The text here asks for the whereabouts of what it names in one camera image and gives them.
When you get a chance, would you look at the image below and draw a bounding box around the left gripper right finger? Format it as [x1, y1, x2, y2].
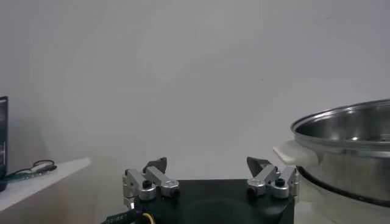
[246, 156, 300, 200]

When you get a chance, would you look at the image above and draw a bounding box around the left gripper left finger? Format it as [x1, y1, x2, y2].
[122, 156, 181, 209]

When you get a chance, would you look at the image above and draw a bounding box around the stainless steel steamer basket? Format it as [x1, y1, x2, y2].
[273, 99, 390, 208]

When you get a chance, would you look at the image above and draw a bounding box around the white electric cooker base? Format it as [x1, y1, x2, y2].
[294, 178, 390, 224]

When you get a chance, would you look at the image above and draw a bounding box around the white side table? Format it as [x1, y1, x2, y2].
[0, 157, 91, 213]

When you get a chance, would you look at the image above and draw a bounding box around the green tool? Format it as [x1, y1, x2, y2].
[5, 170, 43, 183]

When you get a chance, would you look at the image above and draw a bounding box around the black looped cord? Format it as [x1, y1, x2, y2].
[29, 159, 58, 175]

